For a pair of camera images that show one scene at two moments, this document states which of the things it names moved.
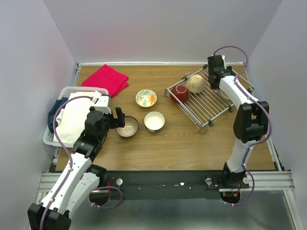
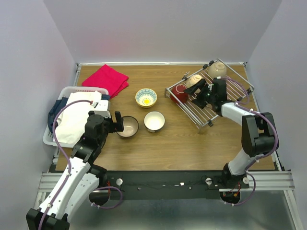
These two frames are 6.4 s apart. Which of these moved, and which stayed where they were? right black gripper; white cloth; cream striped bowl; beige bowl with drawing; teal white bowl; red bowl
Moved: cream striped bowl; right black gripper
Stayed: beige bowl with drawing; white cloth; teal white bowl; red bowl
